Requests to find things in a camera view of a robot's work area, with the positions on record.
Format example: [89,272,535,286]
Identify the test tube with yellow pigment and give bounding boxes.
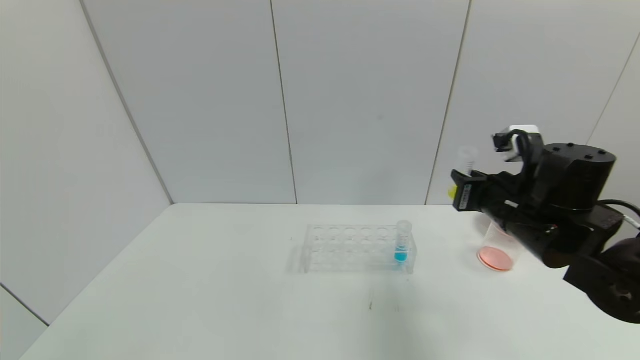
[448,146,480,200]

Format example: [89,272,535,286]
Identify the clear plastic test tube rack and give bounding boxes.
[300,223,417,275]

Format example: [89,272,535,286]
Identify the test tube with blue pigment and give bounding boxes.
[393,220,414,265]

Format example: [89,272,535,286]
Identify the clear plastic beaker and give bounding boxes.
[477,221,524,273]

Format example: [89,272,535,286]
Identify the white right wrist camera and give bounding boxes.
[492,125,542,162]

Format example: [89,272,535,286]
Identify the black camera cable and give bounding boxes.
[595,199,640,228]

